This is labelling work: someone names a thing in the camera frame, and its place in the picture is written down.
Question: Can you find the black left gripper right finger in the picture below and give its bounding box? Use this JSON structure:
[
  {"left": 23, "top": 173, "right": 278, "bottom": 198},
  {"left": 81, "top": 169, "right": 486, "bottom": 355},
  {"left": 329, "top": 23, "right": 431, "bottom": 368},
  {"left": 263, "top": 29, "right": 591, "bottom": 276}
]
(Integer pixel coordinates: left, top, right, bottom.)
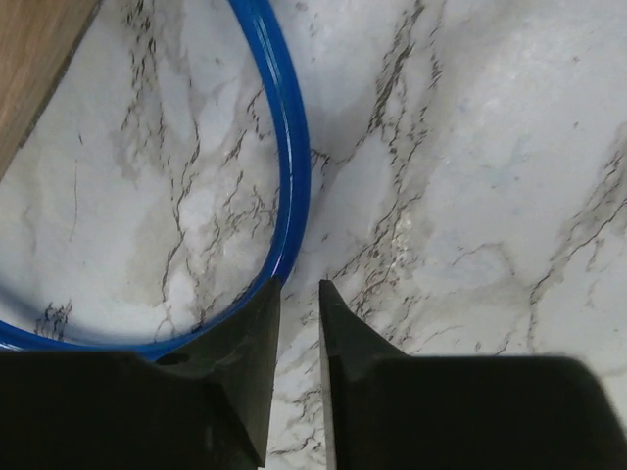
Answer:
[{"left": 318, "top": 280, "right": 626, "bottom": 469}]

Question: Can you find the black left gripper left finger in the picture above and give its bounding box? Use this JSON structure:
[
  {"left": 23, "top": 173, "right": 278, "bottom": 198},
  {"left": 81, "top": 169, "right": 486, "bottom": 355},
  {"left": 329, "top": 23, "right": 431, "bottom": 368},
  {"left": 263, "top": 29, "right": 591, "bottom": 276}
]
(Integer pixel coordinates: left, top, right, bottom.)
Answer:
[{"left": 1, "top": 279, "right": 281, "bottom": 469}]

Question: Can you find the blue cable loop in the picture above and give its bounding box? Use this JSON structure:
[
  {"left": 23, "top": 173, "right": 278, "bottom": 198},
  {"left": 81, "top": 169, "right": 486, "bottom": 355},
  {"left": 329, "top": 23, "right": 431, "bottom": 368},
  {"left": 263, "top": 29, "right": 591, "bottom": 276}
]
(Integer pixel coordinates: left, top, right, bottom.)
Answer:
[{"left": 0, "top": 0, "right": 313, "bottom": 362}]

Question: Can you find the wooden board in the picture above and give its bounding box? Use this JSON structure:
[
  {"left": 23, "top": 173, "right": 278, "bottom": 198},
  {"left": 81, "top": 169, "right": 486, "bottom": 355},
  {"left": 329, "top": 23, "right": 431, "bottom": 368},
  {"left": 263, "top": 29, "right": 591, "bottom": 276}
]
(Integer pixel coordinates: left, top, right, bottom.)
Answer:
[{"left": 1, "top": 0, "right": 101, "bottom": 173}]

